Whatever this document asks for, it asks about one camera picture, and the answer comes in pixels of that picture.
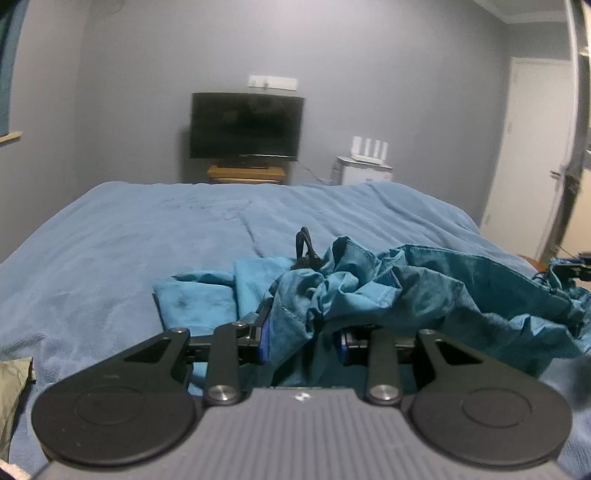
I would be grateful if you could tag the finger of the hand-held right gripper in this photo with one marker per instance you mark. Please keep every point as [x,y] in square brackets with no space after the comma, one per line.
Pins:
[575,271]

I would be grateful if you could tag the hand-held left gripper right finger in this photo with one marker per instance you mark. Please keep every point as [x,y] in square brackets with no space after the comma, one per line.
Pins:
[344,344]

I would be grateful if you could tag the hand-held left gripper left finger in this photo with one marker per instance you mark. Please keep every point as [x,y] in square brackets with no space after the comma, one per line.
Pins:
[264,342]

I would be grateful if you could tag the teal zip jacket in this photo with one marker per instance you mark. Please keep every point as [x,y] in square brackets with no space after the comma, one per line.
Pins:
[406,295]

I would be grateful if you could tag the white door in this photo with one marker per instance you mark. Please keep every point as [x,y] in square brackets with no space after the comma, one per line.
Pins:
[526,152]

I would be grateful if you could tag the blue bed blanket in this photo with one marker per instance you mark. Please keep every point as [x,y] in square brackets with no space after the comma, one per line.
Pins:
[138,240]

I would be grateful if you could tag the wooden television stand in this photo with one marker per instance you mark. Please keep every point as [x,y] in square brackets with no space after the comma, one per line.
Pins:
[246,173]

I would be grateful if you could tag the white router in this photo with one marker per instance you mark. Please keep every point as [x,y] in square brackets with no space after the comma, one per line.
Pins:
[369,151]

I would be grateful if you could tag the black television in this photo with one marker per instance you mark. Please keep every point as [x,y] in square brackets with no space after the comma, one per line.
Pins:
[247,125]

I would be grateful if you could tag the olive green cloth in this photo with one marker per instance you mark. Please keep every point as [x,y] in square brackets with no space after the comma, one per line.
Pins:
[12,392]

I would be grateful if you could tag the wooden window sill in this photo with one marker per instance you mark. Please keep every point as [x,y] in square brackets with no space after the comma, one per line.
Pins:
[11,136]

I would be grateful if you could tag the teal curtain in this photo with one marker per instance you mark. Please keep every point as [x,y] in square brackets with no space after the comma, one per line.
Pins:
[6,69]

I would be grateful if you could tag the white wall socket strip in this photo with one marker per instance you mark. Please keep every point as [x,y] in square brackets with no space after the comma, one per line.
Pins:
[272,82]

